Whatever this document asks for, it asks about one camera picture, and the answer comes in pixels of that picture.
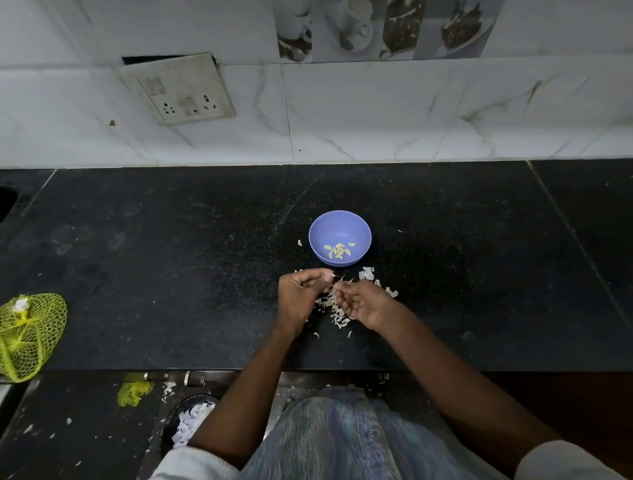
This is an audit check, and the person's right hand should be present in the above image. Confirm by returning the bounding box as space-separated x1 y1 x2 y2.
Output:
332 279 399 334

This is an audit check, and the person's left hand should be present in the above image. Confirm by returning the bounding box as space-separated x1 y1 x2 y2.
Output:
274 268 335 340

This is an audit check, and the person's right forearm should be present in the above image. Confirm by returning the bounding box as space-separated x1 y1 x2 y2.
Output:
377 311 562 476

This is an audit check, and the person's left forearm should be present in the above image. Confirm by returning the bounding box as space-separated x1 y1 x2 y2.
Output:
189 327 303 470

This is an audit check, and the pile of white garlic skins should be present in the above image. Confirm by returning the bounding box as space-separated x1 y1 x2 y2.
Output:
295 267 399 341

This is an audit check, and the pile of peeled garlic cloves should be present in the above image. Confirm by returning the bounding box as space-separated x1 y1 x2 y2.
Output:
323 242 357 261

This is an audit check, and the blue plastic bowl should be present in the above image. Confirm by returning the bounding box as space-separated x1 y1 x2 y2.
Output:
309 211 373 268

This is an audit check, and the blue patterned garment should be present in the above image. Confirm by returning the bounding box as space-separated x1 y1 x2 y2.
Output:
236 386 510 480

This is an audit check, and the black bin with garlic skins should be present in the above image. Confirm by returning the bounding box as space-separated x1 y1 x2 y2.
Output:
160 394 219 457

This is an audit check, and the yellow mesh scrap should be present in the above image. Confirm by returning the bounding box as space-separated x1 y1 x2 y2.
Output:
117 373 155 408

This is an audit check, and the white shirt sleeve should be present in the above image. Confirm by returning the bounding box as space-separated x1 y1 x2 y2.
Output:
514 439 630 480
147 445 240 480

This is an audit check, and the picture tile with cups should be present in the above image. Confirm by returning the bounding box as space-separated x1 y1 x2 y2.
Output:
272 0 506 63

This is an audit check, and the yellow mesh bag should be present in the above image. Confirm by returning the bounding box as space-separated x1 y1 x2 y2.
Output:
0 293 68 384

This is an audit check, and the white wall socket plate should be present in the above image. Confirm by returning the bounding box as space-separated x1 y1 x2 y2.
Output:
117 52 236 126

